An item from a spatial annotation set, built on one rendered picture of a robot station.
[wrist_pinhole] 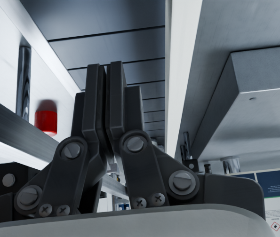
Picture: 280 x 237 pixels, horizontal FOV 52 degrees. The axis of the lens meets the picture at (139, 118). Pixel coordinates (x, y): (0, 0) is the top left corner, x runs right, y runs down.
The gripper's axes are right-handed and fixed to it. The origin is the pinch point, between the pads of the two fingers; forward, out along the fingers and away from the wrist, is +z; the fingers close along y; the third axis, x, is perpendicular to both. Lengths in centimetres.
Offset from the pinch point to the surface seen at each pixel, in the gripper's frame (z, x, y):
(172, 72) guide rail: 3.5, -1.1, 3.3
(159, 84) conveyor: 9.8, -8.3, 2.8
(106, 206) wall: 180, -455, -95
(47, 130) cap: 16.8, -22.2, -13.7
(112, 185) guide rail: 5.1, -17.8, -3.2
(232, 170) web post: 22, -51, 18
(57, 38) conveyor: 6.9, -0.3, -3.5
